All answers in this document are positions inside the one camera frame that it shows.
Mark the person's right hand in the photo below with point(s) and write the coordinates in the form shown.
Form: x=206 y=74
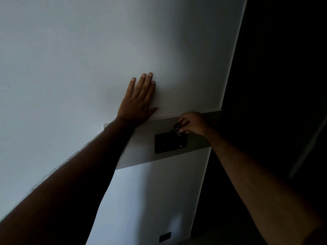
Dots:
x=195 y=122

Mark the person's left hand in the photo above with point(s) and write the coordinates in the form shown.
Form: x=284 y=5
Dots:
x=135 y=109

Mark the person's left middle finger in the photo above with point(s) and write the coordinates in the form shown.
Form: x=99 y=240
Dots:
x=146 y=85

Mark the person's left thumb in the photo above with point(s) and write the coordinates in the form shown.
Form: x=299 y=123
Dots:
x=152 y=111

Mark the person's left little finger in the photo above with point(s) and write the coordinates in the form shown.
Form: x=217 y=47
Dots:
x=130 y=87

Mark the person's right fingers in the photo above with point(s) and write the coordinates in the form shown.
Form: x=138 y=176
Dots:
x=184 y=124

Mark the small black round plug device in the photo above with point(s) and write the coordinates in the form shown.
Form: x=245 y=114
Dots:
x=176 y=127

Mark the person's left forearm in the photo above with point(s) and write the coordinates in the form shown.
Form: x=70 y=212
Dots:
x=76 y=181

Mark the person's right forearm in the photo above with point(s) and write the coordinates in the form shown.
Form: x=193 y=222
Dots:
x=258 y=191

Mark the dark door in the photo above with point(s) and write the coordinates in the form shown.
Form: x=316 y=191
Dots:
x=276 y=73

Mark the black wall switch panel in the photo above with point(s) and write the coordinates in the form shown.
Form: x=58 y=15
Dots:
x=166 y=144

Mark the small black wall socket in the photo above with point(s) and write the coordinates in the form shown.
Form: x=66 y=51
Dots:
x=165 y=237

